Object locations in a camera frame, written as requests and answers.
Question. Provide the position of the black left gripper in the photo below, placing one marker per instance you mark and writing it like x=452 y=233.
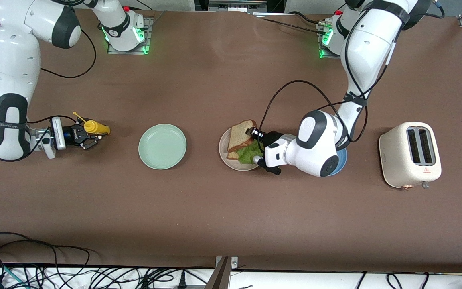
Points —
x=271 y=137

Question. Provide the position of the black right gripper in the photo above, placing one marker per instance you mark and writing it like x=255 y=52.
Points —
x=71 y=134

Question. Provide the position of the yellow mustard squeeze bottle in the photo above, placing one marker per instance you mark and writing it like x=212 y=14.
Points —
x=98 y=128

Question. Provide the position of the brown bread slice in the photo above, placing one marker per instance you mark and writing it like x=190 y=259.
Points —
x=241 y=136
x=233 y=155

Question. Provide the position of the green lettuce leaf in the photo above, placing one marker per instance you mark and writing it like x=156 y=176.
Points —
x=249 y=154

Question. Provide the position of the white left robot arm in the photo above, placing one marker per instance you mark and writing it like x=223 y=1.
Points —
x=367 y=48

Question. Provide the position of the beige plate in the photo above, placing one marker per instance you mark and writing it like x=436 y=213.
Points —
x=231 y=163

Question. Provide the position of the pale green plate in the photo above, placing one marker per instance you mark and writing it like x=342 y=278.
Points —
x=162 y=146

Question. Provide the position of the blue plate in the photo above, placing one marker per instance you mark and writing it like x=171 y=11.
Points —
x=342 y=160

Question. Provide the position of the grey metal device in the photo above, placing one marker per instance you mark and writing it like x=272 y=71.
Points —
x=237 y=6

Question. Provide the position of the white two-slot toaster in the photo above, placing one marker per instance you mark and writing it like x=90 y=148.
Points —
x=395 y=160

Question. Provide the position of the black power plug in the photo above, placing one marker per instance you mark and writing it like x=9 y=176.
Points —
x=182 y=279

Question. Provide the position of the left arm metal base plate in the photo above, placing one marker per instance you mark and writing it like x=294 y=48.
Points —
x=329 y=57

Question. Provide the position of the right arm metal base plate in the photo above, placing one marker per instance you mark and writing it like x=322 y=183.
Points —
x=149 y=36

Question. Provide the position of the grey metal table bracket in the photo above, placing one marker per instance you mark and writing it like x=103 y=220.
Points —
x=226 y=263

